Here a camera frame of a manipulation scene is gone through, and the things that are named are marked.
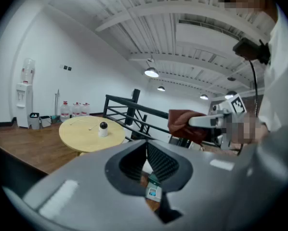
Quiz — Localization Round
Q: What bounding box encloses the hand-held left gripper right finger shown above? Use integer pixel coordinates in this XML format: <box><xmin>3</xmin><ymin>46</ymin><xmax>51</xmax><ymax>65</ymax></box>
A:
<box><xmin>146</xmin><ymin>142</ymin><xmax>194</xmax><ymax>193</ymax></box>

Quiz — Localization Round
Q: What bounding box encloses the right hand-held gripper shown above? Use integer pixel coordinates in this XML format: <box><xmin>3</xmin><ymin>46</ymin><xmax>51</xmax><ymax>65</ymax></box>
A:
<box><xmin>188</xmin><ymin>92</ymin><xmax>248</xmax><ymax>151</ymax></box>

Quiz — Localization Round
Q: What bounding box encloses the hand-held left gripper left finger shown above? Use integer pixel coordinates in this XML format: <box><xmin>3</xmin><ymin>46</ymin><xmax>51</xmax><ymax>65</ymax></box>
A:
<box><xmin>105</xmin><ymin>142</ymin><xmax>147</xmax><ymax>197</ymax></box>

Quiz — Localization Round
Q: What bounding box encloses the reddish brown cloth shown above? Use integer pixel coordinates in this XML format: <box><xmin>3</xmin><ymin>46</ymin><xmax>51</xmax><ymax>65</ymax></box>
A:
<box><xmin>168</xmin><ymin>109</ymin><xmax>209</xmax><ymax>146</ymax></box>

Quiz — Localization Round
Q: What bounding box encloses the small round white device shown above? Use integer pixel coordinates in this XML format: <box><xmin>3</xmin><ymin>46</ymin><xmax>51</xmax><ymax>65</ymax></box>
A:
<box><xmin>98</xmin><ymin>121</ymin><xmax>109</xmax><ymax>138</ymax></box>

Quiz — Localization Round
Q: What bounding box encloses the round wooden table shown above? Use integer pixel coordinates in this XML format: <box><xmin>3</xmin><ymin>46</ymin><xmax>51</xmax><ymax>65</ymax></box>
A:
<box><xmin>58</xmin><ymin>115</ymin><xmax>126</xmax><ymax>156</ymax></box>

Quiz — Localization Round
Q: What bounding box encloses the black chest-mounted device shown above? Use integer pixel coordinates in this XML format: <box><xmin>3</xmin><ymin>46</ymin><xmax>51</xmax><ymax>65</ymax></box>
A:
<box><xmin>232</xmin><ymin>37</ymin><xmax>272</xmax><ymax>65</ymax></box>

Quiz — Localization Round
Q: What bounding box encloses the person's right hand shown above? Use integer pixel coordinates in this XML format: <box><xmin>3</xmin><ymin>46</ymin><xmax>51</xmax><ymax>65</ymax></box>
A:
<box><xmin>226</xmin><ymin>115</ymin><xmax>267</xmax><ymax>144</ymax></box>

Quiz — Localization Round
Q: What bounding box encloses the small green white box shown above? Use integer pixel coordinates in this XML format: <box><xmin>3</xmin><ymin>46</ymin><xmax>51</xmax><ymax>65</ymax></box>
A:
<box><xmin>145</xmin><ymin>172</ymin><xmax>163</xmax><ymax>201</ymax></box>

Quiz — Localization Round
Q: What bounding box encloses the black metal railing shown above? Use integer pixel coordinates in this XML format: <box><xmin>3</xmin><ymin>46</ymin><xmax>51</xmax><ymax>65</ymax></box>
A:
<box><xmin>102</xmin><ymin>89</ymin><xmax>223</xmax><ymax>151</ymax></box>

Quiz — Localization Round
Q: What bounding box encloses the water jug with red cap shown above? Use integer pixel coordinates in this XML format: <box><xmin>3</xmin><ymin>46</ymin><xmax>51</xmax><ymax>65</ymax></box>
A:
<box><xmin>71</xmin><ymin>102</ymin><xmax>82</xmax><ymax>118</ymax></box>
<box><xmin>80</xmin><ymin>102</ymin><xmax>91</xmax><ymax>117</ymax></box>
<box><xmin>60</xmin><ymin>100</ymin><xmax>71</xmax><ymax>123</ymax></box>

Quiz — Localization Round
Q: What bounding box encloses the large dome pendant lamp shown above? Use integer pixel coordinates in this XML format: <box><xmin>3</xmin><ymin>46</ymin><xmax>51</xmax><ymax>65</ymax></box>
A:
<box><xmin>144</xmin><ymin>66</ymin><xmax>160</xmax><ymax>78</ymax></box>

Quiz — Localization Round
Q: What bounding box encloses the person's white shirt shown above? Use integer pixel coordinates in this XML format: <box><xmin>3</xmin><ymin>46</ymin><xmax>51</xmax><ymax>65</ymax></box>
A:
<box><xmin>257</xmin><ymin>2</ymin><xmax>288</xmax><ymax>139</ymax></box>

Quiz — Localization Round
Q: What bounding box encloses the white bucket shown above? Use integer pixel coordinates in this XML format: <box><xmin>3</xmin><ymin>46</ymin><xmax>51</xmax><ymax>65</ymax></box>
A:
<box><xmin>39</xmin><ymin>115</ymin><xmax>52</xmax><ymax>128</ymax></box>

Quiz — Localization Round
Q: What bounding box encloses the grey trash bin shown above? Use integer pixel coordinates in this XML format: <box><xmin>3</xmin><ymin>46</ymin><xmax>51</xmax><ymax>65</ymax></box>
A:
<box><xmin>29</xmin><ymin>112</ymin><xmax>40</xmax><ymax>130</ymax></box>

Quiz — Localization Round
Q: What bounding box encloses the white water dispenser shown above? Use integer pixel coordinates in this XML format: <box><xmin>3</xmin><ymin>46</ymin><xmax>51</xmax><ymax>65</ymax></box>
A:
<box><xmin>15</xmin><ymin>82</ymin><xmax>33</xmax><ymax>129</ymax></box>

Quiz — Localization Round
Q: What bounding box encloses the clear water bottle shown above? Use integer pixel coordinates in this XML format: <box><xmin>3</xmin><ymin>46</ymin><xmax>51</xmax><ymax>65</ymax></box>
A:
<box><xmin>20</xmin><ymin>58</ymin><xmax>36</xmax><ymax>84</ymax></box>

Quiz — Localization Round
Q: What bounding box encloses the white cable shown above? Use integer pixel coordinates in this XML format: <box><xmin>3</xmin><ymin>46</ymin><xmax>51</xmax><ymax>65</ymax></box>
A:
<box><xmin>69</xmin><ymin>118</ymin><xmax>102</xmax><ymax>131</ymax></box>

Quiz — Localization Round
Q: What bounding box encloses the black cable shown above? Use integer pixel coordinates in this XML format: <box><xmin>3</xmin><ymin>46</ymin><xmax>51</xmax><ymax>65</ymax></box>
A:
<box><xmin>236</xmin><ymin>59</ymin><xmax>259</xmax><ymax>156</ymax></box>

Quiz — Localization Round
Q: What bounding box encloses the broom with long handle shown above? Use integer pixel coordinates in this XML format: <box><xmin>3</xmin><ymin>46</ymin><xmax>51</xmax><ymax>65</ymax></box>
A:
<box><xmin>51</xmin><ymin>88</ymin><xmax>61</xmax><ymax>124</ymax></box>

